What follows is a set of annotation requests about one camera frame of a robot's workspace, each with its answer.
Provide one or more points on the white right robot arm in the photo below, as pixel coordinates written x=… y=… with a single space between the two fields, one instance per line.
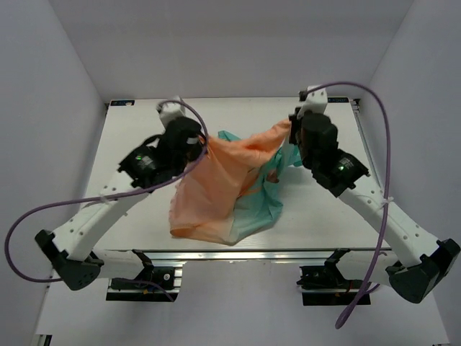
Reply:
x=416 y=262

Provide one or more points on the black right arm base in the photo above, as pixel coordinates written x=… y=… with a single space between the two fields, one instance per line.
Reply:
x=324 y=285

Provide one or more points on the aluminium table frame rail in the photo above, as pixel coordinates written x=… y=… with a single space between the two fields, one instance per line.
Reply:
x=357 y=114

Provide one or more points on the blue right corner sticker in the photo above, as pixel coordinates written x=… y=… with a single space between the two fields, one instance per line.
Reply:
x=338 y=100

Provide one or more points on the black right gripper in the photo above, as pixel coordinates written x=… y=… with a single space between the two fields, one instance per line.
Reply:
x=294 y=120

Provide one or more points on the blue left corner sticker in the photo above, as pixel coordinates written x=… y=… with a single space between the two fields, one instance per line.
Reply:
x=122 y=103

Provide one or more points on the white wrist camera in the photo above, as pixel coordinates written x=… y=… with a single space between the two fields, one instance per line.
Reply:
x=314 y=99
x=169 y=111

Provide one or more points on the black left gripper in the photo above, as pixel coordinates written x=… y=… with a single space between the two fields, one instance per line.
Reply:
x=197 y=151

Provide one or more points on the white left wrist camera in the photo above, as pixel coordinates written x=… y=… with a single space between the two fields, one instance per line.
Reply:
x=169 y=111

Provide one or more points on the blue corner sticker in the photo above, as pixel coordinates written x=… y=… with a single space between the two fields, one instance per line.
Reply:
x=122 y=103
x=338 y=100

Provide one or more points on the orange and teal jacket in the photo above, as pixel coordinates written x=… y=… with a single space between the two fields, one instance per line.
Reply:
x=234 y=190

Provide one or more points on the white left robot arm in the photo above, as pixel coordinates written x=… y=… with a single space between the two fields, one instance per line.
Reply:
x=155 y=163

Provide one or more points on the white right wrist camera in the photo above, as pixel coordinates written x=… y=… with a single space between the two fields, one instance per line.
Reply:
x=314 y=99

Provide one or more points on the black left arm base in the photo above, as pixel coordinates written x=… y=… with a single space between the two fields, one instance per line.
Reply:
x=155 y=283

